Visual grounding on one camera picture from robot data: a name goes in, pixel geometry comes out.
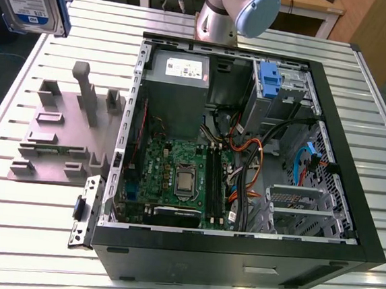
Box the black RAM slot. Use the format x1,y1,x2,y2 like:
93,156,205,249
208,141,232,225
201,141,223,224

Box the metal disk bay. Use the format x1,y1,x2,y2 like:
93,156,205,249
261,183,350,240

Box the green RAM stick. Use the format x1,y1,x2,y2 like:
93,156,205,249
32,146,71,158

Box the yellow black wire bundle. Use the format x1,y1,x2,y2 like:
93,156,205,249
198,106,247,146

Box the black case fan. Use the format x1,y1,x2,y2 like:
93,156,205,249
122,93,151,181

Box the silver CPU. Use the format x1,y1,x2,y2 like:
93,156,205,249
174,170,195,193

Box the red black twisted wire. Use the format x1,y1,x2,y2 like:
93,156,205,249
132,97,150,170

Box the grey metal drive cage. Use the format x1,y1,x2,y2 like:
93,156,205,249
240,56,325,142

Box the black thick wire bundle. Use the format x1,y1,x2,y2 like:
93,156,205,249
232,111,320,237

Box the CPU socket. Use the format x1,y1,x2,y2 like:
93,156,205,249
170,162,201,203

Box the thin coloured wires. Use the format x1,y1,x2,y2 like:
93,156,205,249
148,115,169,139

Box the grey parts rack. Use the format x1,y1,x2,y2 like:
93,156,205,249
4,55,130,191

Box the metal card retention bracket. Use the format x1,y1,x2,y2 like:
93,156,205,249
66,171,106,253

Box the orange wire bundle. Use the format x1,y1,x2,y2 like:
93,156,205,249
223,135,268,209

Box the black PC case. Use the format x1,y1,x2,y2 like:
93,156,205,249
87,27,386,289

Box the power wire black connector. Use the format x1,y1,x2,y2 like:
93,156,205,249
302,153,344,192

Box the black graphics card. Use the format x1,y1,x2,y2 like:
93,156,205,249
141,201,204,230

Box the blue drive latch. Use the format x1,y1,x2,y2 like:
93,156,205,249
256,61,284,101

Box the blue SATA wire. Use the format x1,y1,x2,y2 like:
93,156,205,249
290,139,324,190

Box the grey power supply unit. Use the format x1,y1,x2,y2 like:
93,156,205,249
135,48,212,143

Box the wooden desk white frame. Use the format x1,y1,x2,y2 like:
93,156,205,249
41,0,348,42

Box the wooden cabinet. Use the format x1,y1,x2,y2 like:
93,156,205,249
323,0,386,88

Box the green motherboard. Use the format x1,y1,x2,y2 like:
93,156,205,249
113,133,245,232

